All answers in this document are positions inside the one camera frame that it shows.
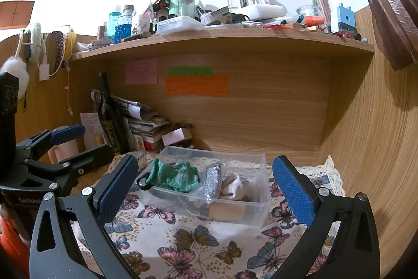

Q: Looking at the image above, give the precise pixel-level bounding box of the white fluffy puff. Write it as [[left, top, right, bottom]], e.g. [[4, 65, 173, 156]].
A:
[[0, 57, 30, 100]]

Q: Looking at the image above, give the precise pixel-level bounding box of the stack of magazines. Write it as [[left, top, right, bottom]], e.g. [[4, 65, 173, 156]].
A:
[[91, 89, 170, 152]]

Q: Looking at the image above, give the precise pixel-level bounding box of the blue rectangular box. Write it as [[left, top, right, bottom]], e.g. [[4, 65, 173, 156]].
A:
[[336, 3, 356, 34]]

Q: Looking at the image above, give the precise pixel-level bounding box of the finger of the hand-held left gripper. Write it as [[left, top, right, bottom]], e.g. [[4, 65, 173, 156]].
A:
[[26, 144, 115, 198], [16, 124, 86, 165]]

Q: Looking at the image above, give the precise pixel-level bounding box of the light blue plastic bottle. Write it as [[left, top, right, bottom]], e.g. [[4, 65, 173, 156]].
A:
[[108, 4, 122, 38]]

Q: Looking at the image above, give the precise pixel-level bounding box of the butterfly print tablecloth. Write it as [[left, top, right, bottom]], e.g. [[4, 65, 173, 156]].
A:
[[70, 151, 346, 279]]

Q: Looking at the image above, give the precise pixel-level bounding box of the green sticky note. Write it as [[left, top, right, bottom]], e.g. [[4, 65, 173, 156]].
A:
[[169, 66, 213, 76]]

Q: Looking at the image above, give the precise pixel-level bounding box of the black braided hair band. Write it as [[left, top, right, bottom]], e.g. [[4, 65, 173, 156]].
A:
[[136, 173, 157, 191]]

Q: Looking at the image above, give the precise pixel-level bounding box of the dark wine bottle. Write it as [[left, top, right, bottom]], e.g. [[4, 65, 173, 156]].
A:
[[97, 72, 126, 155]]

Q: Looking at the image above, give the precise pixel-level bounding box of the white sock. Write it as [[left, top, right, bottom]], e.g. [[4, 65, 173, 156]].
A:
[[218, 175, 250, 201]]

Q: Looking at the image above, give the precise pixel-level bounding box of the yellow sponge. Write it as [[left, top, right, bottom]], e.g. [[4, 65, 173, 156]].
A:
[[209, 202, 246, 222]]

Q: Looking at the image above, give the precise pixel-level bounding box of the yellow hanging item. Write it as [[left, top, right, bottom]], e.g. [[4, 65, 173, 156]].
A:
[[63, 26, 77, 60]]

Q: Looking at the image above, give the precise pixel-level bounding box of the white note paper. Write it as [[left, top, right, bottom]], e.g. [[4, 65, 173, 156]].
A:
[[80, 112, 105, 150]]

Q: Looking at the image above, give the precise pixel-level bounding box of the short glass jar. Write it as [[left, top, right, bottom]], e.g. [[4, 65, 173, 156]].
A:
[[297, 5, 319, 18]]

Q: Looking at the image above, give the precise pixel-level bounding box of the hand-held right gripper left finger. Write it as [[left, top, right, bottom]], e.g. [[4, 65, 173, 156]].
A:
[[29, 154, 144, 279]]

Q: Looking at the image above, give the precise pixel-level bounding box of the orange object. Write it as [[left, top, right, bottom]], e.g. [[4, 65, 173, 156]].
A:
[[0, 220, 31, 266]]

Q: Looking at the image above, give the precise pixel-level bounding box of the orange sticky note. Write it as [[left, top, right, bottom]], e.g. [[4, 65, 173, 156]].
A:
[[165, 75, 229, 98]]

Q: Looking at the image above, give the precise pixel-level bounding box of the silver glitter item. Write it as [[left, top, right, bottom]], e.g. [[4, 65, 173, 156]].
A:
[[196, 161, 231, 204]]

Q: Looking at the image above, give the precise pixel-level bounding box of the pink sticky note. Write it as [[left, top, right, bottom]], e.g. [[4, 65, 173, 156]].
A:
[[125, 59, 158, 85]]

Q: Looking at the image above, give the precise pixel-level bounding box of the white round powder puff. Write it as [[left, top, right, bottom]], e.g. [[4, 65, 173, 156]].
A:
[[28, 22, 44, 62]]

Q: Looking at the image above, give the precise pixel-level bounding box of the clear round bottle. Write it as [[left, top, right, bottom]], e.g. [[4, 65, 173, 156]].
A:
[[179, 0, 196, 18]]

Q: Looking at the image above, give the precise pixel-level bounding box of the glass bottle with blue liquid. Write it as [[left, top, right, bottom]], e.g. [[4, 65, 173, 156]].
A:
[[114, 5, 135, 44]]

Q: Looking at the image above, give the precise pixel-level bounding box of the flat white box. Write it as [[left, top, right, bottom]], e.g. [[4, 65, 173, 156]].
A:
[[240, 4, 288, 20]]

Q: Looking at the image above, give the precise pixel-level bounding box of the white lidded plastic container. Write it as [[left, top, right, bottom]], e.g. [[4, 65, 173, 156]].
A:
[[157, 16, 203, 34]]

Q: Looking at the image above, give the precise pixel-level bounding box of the clear plastic storage box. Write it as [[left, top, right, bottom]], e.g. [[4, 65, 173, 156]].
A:
[[135, 146, 271, 228]]

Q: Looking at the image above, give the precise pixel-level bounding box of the beige cylinder bottle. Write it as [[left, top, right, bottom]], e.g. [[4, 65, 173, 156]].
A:
[[49, 126, 79, 163]]

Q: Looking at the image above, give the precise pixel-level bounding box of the small white pink box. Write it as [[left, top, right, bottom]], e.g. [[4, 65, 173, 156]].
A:
[[161, 128, 193, 149]]

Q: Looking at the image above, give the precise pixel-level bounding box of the wooden shelf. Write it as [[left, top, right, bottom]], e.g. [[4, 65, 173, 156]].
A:
[[70, 26, 375, 61]]

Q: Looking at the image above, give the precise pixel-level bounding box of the black lace headband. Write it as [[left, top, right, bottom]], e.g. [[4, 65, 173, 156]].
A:
[[52, 31, 65, 77]]

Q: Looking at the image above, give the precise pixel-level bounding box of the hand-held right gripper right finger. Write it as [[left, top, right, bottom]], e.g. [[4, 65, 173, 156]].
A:
[[272, 155, 381, 279]]

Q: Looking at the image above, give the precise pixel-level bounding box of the clear jar of sticks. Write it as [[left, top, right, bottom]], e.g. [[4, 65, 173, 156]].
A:
[[310, 0, 332, 18]]

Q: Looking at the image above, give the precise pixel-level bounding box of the green pump bottle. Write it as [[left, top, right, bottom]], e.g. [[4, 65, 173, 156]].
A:
[[169, 0, 185, 18]]

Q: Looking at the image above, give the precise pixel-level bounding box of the green striped sock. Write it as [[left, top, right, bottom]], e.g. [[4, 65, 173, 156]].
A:
[[145, 159, 200, 194]]

